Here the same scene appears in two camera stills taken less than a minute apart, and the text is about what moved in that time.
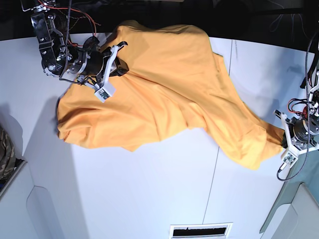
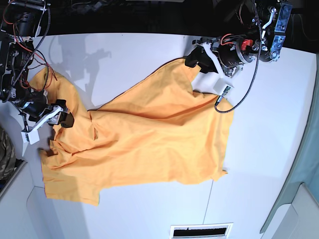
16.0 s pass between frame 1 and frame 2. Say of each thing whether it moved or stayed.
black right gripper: moved
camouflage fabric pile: stayed
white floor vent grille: stayed
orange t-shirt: moved
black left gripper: moved
